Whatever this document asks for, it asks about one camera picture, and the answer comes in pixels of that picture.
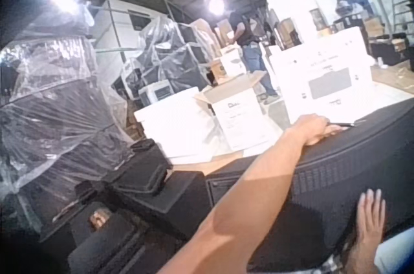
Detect person's right hand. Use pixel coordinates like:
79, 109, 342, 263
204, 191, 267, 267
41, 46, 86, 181
351, 188, 388, 249

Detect person's left hand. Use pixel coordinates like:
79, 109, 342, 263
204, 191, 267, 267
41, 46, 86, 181
292, 114, 349, 147

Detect thin black pen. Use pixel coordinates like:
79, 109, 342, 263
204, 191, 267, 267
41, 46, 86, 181
325, 120, 358, 127

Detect large black monitor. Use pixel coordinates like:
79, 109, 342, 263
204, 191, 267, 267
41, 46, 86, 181
206, 98, 414, 257

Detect large white printed carton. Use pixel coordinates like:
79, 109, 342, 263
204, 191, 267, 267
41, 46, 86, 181
269, 26, 374, 126

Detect open white carton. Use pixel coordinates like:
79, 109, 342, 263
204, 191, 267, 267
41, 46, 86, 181
193, 71, 279, 152

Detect cluttered background work shelves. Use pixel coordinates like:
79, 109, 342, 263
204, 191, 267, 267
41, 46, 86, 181
331, 0, 414, 70

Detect small white carton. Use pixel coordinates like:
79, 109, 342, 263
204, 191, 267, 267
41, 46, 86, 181
221, 44, 247, 77

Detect heap of white background cartons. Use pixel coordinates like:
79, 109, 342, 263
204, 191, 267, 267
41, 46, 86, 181
265, 0, 332, 52

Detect small brown carton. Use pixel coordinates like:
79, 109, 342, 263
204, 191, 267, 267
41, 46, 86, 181
209, 59, 226, 78

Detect closed white carton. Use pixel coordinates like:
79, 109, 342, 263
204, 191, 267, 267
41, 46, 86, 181
133, 87, 216, 159

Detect black boxy monitor part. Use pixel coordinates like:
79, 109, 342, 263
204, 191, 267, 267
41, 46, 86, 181
129, 170, 215, 228

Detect plastic-wrapped pallet of monitors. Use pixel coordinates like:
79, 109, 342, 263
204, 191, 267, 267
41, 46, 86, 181
111, 15, 223, 109

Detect black monitor stand base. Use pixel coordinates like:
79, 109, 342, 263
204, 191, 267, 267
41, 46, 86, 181
109, 146, 175, 195

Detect tall stack of white cartons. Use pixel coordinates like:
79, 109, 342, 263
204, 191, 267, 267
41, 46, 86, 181
92, 0, 171, 73

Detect plastic-wrapped stack of black monitors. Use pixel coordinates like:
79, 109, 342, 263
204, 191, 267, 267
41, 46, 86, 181
0, 36, 135, 235

